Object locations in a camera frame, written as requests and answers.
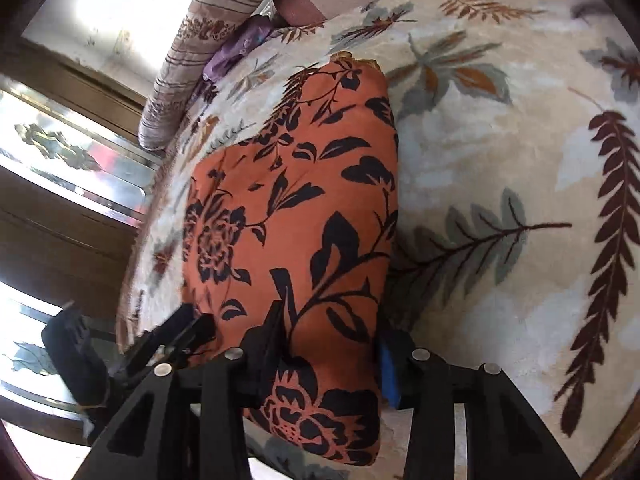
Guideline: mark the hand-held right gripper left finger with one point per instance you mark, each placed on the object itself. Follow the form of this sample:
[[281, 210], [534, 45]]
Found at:
[[265, 347]]

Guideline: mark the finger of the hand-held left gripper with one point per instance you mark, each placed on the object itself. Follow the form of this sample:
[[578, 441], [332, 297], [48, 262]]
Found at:
[[165, 327], [197, 337]]

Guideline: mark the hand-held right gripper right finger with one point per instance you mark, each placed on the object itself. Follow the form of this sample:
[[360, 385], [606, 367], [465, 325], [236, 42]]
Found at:
[[390, 377]]

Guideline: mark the orange black floral cloth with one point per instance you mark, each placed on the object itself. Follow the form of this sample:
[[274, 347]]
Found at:
[[300, 200]]

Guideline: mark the wooden cabinet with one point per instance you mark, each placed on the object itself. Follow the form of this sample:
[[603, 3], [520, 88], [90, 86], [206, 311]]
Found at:
[[60, 255]]

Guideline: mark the cream leaf-print plush blanket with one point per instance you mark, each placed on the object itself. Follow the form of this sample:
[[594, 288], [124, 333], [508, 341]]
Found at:
[[500, 160]]

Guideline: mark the purple cloth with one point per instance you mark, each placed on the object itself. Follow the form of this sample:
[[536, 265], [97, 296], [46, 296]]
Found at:
[[240, 47]]

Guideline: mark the striped beige bolster pillow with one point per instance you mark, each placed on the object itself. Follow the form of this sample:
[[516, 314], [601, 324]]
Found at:
[[200, 25]]

